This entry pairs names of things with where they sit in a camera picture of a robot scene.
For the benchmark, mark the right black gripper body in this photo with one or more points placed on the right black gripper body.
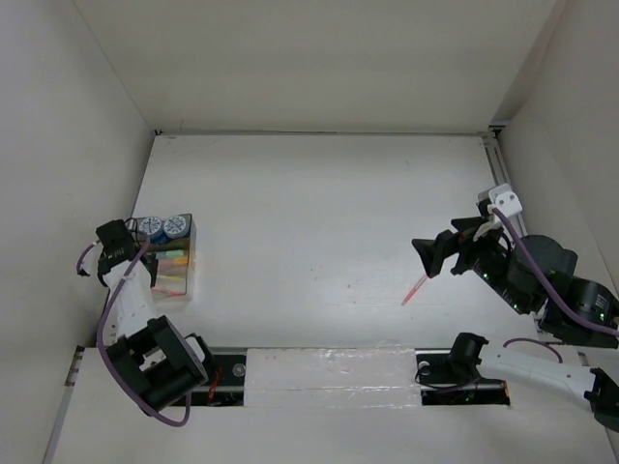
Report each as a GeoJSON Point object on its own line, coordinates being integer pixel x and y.
{"type": "Point", "coordinates": [486, 256]}

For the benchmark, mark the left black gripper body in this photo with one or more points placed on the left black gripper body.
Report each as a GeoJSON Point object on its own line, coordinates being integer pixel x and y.
{"type": "Point", "coordinates": [153, 268]}

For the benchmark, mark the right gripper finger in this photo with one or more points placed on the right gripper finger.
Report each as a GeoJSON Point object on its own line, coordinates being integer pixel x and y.
{"type": "Point", "coordinates": [433, 253]}
{"type": "Point", "coordinates": [468, 226]}

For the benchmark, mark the pink thin pen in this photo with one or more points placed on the pink thin pen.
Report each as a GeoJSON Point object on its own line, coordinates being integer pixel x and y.
{"type": "Point", "coordinates": [414, 290]}

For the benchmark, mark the blue paint jar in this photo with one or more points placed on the blue paint jar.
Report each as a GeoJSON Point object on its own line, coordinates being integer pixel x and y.
{"type": "Point", "coordinates": [152, 227]}
{"type": "Point", "coordinates": [177, 227]}

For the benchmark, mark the green highlighter marker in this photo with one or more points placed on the green highlighter marker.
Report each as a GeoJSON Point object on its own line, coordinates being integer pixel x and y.
{"type": "Point", "coordinates": [170, 254]}

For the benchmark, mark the orange highlighter clear cap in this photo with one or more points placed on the orange highlighter clear cap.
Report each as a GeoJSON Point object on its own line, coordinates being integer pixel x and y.
{"type": "Point", "coordinates": [171, 270]}

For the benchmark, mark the yellow orange highlighter marker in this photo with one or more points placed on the yellow orange highlighter marker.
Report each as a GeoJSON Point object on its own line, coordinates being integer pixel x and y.
{"type": "Point", "coordinates": [175, 262]}

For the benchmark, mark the orange thin pen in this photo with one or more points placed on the orange thin pen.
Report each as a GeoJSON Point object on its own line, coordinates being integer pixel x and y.
{"type": "Point", "coordinates": [166, 292]}

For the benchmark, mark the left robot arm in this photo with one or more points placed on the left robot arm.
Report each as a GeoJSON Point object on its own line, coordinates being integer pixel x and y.
{"type": "Point", "coordinates": [145, 354]}

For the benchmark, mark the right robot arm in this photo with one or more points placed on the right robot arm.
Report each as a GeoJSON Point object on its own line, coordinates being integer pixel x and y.
{"type": "Point", "coordinates": [532, 275]}

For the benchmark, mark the clear plastic organizer tray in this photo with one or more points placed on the clear plastic organizer tray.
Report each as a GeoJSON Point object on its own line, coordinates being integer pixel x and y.
{"type": "Point", "coordinates": [172, 244]}

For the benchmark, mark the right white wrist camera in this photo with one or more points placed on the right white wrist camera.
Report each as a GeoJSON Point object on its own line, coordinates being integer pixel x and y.
{"type": "Point", "coordinates": [501, 197]}

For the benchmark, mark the aluminium rail right side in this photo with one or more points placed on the aluminium rail right side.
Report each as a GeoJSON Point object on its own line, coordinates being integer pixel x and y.
{"type": "Point", "coordinates": [496, 161]}

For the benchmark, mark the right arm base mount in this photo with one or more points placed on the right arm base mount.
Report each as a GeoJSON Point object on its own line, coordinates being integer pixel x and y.
{"type": "Point", "coordinates": [441, 385]}

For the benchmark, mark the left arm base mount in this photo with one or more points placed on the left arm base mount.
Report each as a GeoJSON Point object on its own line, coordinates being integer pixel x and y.
{"type": "Point", "coordinates": [225, 385]}

